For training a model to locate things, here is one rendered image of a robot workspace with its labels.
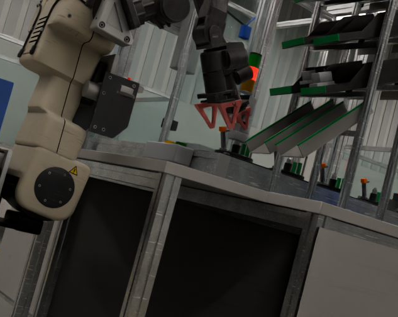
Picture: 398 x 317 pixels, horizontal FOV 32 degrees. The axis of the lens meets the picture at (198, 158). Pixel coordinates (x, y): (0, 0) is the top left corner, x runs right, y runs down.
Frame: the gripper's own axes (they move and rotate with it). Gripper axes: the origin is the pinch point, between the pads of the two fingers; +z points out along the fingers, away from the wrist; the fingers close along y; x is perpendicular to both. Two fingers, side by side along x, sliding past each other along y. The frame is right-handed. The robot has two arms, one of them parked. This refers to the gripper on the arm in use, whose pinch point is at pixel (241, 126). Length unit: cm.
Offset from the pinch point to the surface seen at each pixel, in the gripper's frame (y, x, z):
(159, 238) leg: -52, 67, -3
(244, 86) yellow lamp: 17.8, -19.0, -7.6
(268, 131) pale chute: -21.4, 4.6, -1.6
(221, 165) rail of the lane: -17.2, 23.4, 2.0
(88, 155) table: -1, 57, -16
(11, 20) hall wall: 796, -205, -38
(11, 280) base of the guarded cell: 109, 75, 49
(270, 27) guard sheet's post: 17.7, -39.3, -24.0
